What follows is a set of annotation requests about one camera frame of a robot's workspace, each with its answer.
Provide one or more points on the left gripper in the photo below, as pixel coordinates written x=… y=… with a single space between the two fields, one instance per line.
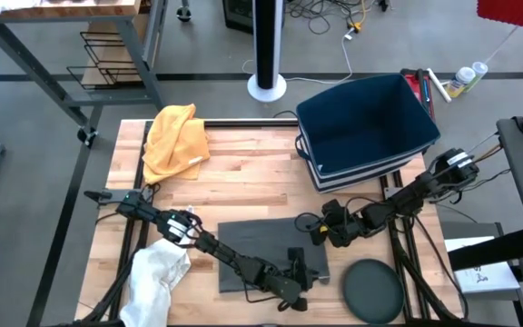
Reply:
x=295 y=281

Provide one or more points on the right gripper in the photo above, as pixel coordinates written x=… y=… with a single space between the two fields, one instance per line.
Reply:
x=348 y=227

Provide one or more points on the grey kitchen towel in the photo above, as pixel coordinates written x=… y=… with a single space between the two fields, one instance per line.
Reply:
x=252 y=245

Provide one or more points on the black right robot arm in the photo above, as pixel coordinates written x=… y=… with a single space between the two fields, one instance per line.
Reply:
x=416 y=193

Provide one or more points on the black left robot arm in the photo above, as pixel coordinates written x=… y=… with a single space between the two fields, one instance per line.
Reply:
x=229 y=254

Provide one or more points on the yellow towel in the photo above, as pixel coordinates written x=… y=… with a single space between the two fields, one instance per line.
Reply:
x=175 y=141

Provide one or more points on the dark green round plate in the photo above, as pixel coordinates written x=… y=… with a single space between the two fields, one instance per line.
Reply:
x=372 y=290

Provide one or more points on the navy white striped fabric bin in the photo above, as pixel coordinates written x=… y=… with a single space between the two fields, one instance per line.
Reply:
x=366 y=122

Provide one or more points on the white printed box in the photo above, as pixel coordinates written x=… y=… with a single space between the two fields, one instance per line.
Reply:
x=484 y=277

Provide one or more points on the black padded bar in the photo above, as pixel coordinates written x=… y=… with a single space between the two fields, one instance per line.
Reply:
x=493 y=250

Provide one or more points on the red black tool case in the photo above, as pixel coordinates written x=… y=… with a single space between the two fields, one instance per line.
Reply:
x=418 y=88

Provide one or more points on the white crumpled cloth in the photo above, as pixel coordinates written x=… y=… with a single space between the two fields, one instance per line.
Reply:
x=152 y=286

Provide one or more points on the white plastic tube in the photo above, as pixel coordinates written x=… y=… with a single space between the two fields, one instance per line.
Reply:
x=438 y=84

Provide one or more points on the white black tower fan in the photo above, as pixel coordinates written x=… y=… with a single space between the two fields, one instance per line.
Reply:
x=266 y=45

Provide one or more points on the yellow power plug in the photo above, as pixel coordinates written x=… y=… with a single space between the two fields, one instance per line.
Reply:
x=356 y=26

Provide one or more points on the green bottle white cap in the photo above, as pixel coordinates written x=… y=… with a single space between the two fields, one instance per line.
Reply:
x=479 y=69

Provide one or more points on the black box on floor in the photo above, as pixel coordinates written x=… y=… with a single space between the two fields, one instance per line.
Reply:
x=239 y=16

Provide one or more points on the black caster wheel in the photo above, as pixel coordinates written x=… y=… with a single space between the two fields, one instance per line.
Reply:
x=88 y=136
x=183 y=13

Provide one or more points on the red ribbed panel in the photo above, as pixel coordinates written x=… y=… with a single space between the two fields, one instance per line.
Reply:
x=516 y=11

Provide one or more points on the tan wooden board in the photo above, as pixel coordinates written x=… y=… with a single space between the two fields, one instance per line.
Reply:
x=116 y=45

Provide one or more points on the black metal table rail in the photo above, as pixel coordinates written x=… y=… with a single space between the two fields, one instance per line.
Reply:
x=243 y=123

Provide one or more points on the wooden workbench grey frame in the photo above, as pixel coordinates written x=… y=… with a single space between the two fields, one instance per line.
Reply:
x=62 y=9

